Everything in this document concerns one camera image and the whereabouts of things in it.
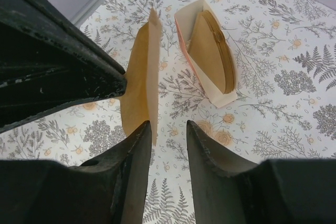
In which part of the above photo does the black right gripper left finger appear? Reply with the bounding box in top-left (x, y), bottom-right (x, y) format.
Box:
top-left (1, 121), bottom-right (152, 223)

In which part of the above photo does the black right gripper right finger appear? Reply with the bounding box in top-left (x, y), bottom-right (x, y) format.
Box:
top-left (186, 121), bottom-right (335, 223)

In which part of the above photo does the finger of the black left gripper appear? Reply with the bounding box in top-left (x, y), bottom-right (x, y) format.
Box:
top-left (1, 0), bottom-right (127, 132)

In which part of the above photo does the floral patterned table mat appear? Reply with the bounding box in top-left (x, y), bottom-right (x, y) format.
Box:
top-left (0, 0), bottom-right (336, 224)

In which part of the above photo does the stack of brown filters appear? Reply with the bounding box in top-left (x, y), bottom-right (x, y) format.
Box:
top-left (188, 10), bottom-right (236, 94)

